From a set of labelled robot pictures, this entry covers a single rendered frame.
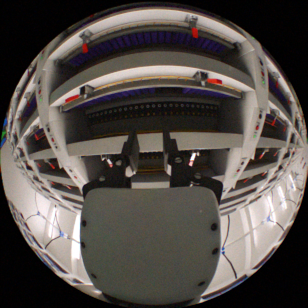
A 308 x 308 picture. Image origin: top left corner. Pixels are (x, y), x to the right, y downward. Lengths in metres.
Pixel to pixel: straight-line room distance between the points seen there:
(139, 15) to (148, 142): 0.37
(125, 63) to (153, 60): 0.05
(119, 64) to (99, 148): 0.23
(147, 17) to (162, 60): 0.18
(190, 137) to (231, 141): 0.14
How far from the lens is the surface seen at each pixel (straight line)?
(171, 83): 0.26
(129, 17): 0.33
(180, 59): 0.24
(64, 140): 0.41
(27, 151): 1.06
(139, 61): 0.23
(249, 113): 0.37
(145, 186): 0.42
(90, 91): 0.28
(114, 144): 0.29
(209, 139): 0.30
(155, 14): 0.33
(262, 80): 0.40
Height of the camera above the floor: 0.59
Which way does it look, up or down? 40 degrees up
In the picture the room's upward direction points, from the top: 175 degrees clockwise
